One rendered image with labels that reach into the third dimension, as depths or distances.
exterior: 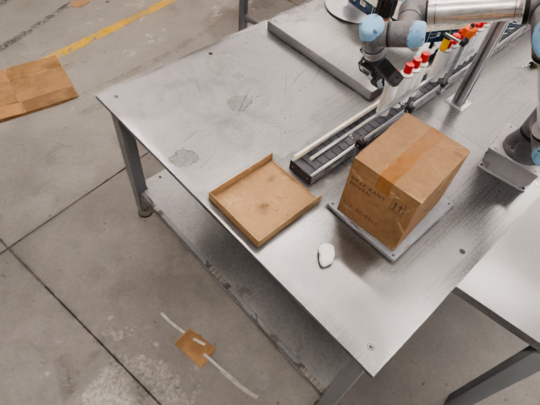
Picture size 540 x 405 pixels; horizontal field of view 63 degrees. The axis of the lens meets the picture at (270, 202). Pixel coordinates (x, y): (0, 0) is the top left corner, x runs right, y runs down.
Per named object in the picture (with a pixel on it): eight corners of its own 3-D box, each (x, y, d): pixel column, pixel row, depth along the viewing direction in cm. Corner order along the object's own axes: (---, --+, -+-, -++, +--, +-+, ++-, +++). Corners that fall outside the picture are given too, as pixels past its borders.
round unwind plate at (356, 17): (351, -14, 243) (352, -16, 242) (395, 11, 230) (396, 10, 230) (312, 4, 229) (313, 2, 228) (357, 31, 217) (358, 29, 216)
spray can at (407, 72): (393, 99, 188) (408, 58, 172) (402, 105, 186) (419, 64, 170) (385, 104, 186) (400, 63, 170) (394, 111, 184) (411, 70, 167)
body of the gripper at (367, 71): (373, 56, 159) (370, 36, 148) (392, 69, 156) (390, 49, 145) (358, 72, 159) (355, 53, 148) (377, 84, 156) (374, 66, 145)
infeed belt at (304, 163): (508, 23, 240) (511, 16, 237) (521, 30, 237) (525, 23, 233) (291, 168, 166) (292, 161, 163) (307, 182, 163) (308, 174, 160)
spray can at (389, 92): (380, 107, 185) (395, 65, 168) (390, 113, 183) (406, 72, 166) (373, 112, 182) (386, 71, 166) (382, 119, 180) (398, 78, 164)
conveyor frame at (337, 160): (505, 23, 241) (509, 15, 237) (522, 33, 237) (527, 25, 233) (288, 168, 167) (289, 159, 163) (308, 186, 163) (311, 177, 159)
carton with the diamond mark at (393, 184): (384, 165, 169) (407, 111, 148) (439, 201, 161) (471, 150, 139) (336, 209, 155) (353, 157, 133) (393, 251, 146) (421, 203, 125)
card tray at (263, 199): (271, 159, 169) (272, 152, 166) (320, 201, 159) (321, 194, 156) (209, 198, 156) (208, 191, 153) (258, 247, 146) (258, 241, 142)
